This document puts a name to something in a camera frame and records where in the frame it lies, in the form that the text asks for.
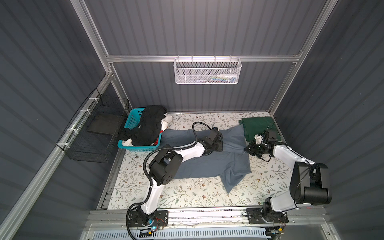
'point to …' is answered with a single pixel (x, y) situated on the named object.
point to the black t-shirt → (146, 133)
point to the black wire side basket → (92, 135)
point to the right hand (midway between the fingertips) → (247, 149)
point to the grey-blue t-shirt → (230, 166)
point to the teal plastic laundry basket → (133, 119)
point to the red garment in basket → (156, 142)
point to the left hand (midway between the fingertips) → (222, 145)
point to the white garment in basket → (166, 120)
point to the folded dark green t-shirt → (252, 126)
